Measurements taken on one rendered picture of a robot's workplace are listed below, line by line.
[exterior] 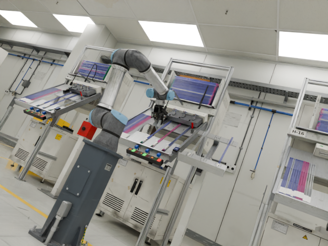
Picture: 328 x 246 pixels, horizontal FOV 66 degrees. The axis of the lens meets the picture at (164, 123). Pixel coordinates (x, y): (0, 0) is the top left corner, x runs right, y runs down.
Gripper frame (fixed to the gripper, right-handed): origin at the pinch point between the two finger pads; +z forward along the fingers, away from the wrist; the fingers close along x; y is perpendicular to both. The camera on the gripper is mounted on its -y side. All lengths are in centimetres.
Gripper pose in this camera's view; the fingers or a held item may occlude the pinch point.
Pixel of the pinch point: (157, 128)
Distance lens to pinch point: 212.0
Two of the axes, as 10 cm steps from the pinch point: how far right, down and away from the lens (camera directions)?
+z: -1.5, 9.6, 2.4
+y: -5.1, 1.3, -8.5
